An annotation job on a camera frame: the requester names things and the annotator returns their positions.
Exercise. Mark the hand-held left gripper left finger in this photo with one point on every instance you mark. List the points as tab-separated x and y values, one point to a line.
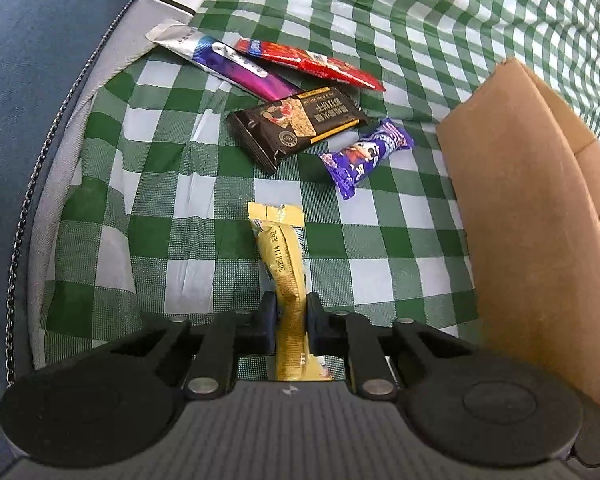
268	325

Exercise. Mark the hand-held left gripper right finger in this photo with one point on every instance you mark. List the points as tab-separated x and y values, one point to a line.
315	325

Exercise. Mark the yellow snack bar packet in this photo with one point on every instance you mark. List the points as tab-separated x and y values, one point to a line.
285	260

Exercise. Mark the cardboard box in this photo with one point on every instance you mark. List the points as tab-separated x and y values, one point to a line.
525	260

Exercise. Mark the red snack packet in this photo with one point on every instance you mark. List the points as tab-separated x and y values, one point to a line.
310	62

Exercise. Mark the silver purple snack packet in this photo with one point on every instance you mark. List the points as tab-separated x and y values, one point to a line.
220	60

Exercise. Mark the green checkered cloth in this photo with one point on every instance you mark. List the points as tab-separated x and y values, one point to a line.
180	200

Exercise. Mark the dark brown snack bar packet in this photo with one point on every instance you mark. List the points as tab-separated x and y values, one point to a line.
290	125

